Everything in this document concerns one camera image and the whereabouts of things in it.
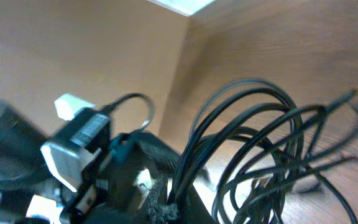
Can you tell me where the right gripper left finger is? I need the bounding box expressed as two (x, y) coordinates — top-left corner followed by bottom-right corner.
(131, 175), (179, 224)

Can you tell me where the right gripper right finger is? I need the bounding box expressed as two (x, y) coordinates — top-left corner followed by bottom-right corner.
(178, 186), (216, 224)

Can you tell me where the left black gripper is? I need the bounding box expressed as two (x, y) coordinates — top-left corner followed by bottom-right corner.
(83, 132), (187, 224)

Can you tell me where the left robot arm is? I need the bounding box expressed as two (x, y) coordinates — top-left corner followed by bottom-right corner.
(0, 100), (213, 223)

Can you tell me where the thin black usb cable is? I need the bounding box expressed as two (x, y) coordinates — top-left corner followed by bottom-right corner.
(209, 88), (358, 224)

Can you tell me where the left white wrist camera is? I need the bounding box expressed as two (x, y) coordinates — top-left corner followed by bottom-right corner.
(40, 93), (111, 221)

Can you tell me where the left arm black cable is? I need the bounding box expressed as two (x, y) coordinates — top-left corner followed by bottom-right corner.
(101, 92), (155, 134)

